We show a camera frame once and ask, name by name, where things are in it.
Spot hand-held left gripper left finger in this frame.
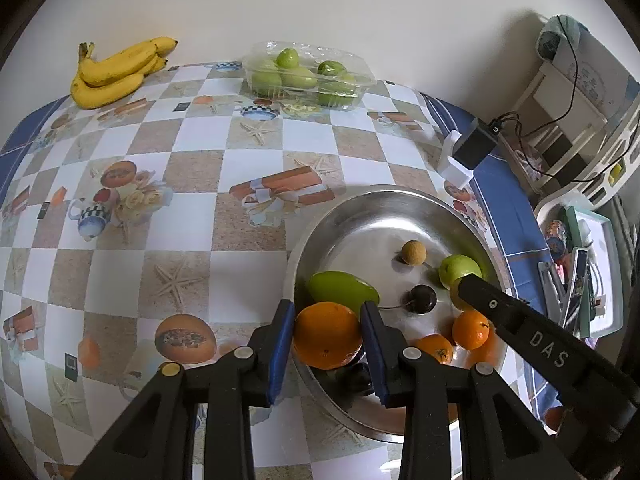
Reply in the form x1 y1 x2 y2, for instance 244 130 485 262
75 300 297 480

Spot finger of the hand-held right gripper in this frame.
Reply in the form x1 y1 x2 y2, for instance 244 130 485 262
457 275 623 411

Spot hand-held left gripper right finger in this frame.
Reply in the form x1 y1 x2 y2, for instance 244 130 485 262
360 301 566 480

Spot large orange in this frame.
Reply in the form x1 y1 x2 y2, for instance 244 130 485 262
292 301 363 370

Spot small orange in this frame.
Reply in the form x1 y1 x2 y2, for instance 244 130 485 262
415 334 454 366
452 310 491 351

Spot dark purple fruit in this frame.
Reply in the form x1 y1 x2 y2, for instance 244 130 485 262
377 284 437 315

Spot green mango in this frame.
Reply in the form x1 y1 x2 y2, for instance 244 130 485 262
306 271 381 316

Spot yellow-green fruit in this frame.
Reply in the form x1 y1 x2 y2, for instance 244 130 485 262
449 280 476 311

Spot brown longan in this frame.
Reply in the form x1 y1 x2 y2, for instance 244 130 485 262
401 240 428 267

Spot green apple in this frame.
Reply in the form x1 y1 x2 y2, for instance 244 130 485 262
439 254 483 291

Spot metal bowl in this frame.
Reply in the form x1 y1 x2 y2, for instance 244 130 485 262
284 185 508 443

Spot pile of small green fruits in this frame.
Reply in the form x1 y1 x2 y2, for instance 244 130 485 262
250 48 358 108

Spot dark flat packet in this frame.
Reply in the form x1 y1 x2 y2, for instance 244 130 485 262
562 247 592 328

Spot patterned can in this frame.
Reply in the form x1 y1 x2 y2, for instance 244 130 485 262
546 219 571 256

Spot white plastic tray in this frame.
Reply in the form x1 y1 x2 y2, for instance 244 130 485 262
535 197 623 338

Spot white adapter stand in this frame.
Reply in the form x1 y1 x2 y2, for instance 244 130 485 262
437 130 473 187

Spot checked printed tablecloth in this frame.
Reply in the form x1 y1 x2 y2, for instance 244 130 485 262
0 60 551 480

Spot black power adapter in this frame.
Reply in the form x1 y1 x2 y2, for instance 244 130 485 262
452 117 500 171

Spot white shelf unit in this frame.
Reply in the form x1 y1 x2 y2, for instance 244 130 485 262
515 15 640 201

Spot white printed box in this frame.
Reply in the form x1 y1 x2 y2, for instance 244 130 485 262
555 30 636 121

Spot clear plastic container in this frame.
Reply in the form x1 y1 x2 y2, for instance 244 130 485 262
242 41 377 112

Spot teal rolled cloth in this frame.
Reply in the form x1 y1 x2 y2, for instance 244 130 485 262
537 15 581 61

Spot yellow banana bunch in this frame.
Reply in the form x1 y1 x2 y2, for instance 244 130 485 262
70 36 179 110

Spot black cables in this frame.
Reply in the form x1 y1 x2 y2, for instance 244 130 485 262
490 12 591 181

